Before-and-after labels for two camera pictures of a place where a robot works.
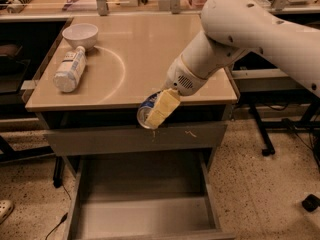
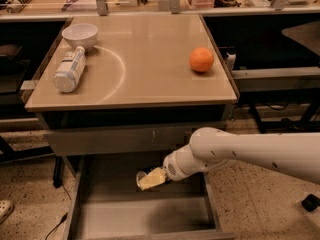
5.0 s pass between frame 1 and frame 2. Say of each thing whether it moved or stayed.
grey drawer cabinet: stayed
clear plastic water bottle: stayed
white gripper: moved
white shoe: stayed
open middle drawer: stayed
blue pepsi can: moved
